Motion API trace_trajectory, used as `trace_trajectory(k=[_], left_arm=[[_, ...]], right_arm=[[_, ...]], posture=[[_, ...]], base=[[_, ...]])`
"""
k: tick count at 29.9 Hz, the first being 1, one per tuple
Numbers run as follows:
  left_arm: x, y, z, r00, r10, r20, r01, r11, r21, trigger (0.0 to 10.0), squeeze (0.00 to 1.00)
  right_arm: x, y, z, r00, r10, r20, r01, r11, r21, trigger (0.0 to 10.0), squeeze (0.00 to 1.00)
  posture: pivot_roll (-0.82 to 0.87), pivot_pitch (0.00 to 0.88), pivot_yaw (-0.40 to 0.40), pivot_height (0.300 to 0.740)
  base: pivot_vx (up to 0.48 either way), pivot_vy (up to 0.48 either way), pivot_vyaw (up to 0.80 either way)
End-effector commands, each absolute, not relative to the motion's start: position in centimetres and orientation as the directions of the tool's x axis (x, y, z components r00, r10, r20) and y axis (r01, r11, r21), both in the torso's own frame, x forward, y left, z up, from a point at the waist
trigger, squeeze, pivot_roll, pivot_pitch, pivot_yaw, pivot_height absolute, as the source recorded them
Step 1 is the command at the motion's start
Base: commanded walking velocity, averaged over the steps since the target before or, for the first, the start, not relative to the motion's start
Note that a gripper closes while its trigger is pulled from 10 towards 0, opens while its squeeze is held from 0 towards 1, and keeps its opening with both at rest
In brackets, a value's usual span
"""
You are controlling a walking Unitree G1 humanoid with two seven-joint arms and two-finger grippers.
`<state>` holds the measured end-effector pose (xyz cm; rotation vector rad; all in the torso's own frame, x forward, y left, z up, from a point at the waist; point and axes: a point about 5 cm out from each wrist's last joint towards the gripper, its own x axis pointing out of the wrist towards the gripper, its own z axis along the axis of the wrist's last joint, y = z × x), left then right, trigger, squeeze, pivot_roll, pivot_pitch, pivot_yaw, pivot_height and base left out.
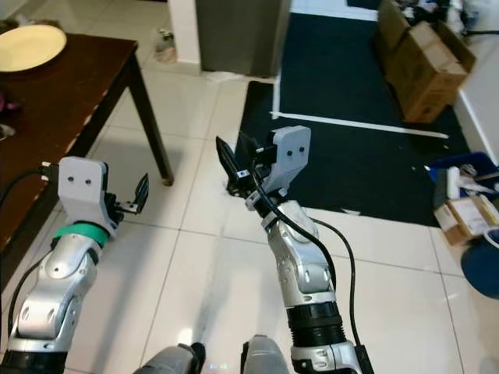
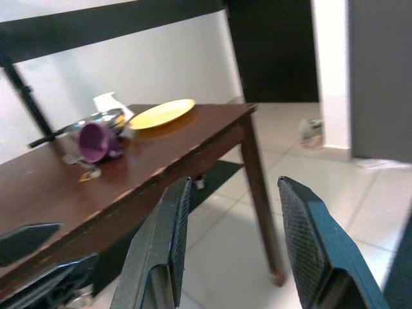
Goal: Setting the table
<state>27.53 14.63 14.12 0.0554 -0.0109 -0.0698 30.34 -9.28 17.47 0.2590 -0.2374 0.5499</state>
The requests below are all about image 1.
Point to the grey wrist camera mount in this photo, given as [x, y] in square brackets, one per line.
[288, 152]
[82, 187]

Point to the white bottle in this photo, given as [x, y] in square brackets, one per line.
[455, 185]

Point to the grey metal cabinet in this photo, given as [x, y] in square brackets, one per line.
[242, 35]

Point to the grey left robot leg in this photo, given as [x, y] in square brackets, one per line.
[171, 360]

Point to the grey right robot leg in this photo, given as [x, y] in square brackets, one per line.
[265, 357]

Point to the dark floor mat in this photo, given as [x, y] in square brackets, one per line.
[343, 86]

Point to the small cardboard box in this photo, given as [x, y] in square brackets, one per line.
[468, 218]

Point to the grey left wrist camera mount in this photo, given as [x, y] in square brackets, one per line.
[82, 187]

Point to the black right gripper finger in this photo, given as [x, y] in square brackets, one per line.
[249, 152]
[228, 165]

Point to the dark blue bucket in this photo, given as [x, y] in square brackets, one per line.
[483, 265]

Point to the dark brown wooden table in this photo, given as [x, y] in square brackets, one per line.
[62, 109]

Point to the large brown cardboard box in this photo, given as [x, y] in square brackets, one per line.
[425, 66]

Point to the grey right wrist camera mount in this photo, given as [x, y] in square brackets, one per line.
[288, 152]

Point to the cream round plate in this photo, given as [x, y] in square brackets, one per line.
[31, 48]

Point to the grey robot leg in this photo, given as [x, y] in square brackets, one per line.
[265, 357]
[171, 360]

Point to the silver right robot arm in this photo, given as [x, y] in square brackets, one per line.
[304, 273]

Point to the blue plastic container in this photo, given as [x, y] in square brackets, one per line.
[464, 162]

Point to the small glass jar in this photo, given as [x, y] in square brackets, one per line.
[166, 47]

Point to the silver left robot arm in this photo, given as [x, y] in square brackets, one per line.
[58, 288]

